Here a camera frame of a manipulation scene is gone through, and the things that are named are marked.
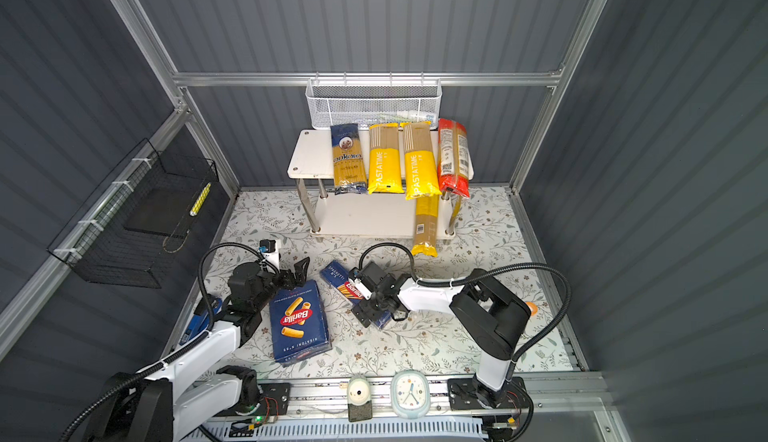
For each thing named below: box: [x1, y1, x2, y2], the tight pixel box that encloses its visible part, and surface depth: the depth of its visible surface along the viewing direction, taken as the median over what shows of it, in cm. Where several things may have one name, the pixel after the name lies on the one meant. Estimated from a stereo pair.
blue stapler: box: [179, 298, 222, 345], surface depth 86 cm
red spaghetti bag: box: [437, 118, 474, 198], surface depth 78 cm
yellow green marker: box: [189, 182, 212, 217], surface depth 81 cm
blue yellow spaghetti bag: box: [330, 123, 368, 196], surface depth 78 cm
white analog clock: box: [391, 369, 431, 419], surface depth 74 cm
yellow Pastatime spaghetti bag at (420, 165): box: [403, 122, 442, 201], surface depth 78 cm
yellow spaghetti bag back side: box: [412, 194, 439, 257], surface depth 98 cm
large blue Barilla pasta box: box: [270, 280, 333, 366], surface depth 81 cm
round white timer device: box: [346, 377, 373, 423], surface depth 69 cm
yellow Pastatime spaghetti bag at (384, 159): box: [368, 123, 404, 194], surface depth 79 cm
